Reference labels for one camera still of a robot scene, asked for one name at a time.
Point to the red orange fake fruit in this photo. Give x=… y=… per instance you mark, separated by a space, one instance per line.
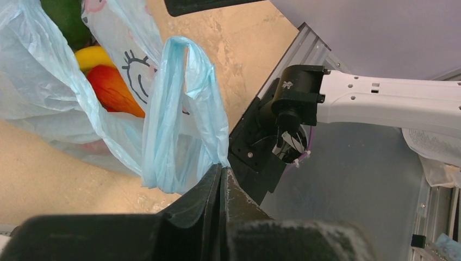
x=112 y=92

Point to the yellow fake fruit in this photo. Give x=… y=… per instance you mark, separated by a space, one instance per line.
x=92 y=56

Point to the aluminium frame rail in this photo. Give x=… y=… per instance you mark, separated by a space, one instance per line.
x=307 y=48

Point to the crumpled white paper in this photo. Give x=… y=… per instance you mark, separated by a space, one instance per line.
x=439 y=155

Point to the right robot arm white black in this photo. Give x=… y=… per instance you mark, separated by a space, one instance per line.
x=392 y=55

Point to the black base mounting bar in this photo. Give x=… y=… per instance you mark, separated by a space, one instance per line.
x=257 y=162

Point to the green fake fruit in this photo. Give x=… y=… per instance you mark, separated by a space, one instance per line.
x=66 y=14

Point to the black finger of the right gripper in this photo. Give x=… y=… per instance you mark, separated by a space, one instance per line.
x=182 y=7

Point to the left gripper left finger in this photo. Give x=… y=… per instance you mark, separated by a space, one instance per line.
x=188 y=229

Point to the light blue plastic bag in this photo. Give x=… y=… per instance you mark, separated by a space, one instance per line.
x=43 y=91

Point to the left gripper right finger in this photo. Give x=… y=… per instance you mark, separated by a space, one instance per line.
x=248 y=233

